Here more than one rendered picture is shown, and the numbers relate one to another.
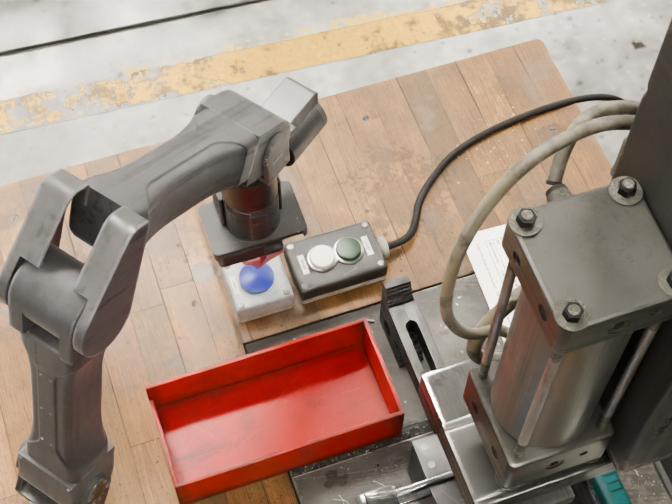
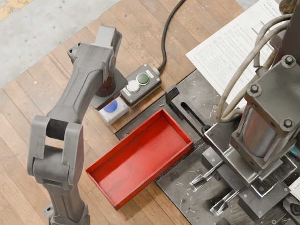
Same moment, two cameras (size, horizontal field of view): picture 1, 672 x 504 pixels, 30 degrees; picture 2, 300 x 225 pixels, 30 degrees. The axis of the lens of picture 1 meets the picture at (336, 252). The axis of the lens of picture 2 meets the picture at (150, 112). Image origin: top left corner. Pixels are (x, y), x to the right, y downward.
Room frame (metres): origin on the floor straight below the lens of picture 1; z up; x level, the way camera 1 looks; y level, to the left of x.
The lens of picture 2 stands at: (0.17, 0.09, 2.29)
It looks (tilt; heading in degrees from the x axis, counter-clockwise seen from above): 71 degrees down; 349
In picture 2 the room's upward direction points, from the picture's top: 8 degrees counter-clockwise
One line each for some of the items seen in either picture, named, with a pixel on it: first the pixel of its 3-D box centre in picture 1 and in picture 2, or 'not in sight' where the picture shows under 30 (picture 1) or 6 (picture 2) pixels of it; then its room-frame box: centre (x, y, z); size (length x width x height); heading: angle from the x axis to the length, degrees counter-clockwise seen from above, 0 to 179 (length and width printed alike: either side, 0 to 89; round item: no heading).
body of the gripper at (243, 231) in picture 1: (251, 208); (102, 82); (0.68, 0.09, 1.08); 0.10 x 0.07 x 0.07; 110
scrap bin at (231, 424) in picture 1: (275, 410); (139, 158); (0.52, 0.06, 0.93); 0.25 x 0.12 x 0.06; 111
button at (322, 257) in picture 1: (322, 259); (133, 86); (0.71, 0.02, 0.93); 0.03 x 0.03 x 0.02
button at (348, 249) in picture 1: (348, 252); (143, 79); (0.72, -0.01, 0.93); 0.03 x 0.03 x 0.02
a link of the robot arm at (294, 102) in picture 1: (267, 126); (100, 49); (0.72, 0.07, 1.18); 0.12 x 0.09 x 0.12; 148
